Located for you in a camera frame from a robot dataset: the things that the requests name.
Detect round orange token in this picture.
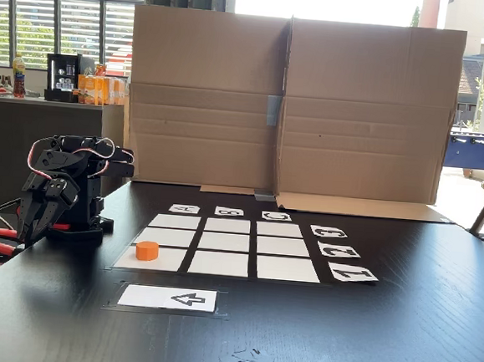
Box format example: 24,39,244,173
135,240,160,263

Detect white nine-square grid sheet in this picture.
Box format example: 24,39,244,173
111,209,336,286

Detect dark counter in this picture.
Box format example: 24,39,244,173
0,93,128,223

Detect orange juice cartons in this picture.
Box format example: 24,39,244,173
75,62,131,108

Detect black glass-front cabinet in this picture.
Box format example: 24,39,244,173
43,52,96,105

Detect yellow-capped drink bottle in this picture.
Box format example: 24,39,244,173
8,54,29,99

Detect paper label letter A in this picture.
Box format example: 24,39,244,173
167,202,201,216

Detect white arrow paper sheet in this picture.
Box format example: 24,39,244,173
116,283,218,314

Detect window with blinds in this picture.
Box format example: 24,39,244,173
0,0,145,78

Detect paper label letter B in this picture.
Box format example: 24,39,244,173
213,206,245,219

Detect brown cardboard screen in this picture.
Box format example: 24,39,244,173
271,15,468,225
120,3,293,199

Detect paper label letter C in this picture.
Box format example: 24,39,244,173
261,210,293,222

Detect paper label number 3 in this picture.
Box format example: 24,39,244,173
309,224,348,241

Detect paper label number 2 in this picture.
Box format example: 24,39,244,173
316,242,363,260

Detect paper label number 1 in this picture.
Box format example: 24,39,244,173
326,262,381,286

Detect blue foosball table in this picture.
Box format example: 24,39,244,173
441,128,484,191

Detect grey power cable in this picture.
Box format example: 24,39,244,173
0,196,22,232

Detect red white servo cable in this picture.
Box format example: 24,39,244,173
24,130,117,189

